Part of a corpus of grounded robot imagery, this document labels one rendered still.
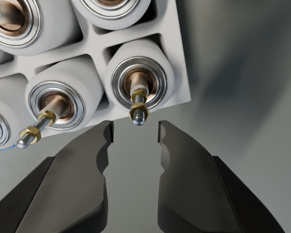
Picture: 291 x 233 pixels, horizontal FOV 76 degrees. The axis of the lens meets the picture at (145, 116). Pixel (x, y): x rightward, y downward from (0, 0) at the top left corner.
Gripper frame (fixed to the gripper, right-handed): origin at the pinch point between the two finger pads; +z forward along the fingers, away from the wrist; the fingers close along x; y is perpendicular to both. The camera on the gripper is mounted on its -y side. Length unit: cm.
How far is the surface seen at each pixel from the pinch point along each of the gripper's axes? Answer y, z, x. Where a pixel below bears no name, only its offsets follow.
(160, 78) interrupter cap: 0.4, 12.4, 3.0
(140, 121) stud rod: 1.3, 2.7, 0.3
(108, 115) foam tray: 9.6, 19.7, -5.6
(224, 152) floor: 33, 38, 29
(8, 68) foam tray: 1.0, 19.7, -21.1
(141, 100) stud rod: 0.9, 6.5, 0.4
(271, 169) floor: 40, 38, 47
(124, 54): -2.5, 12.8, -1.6
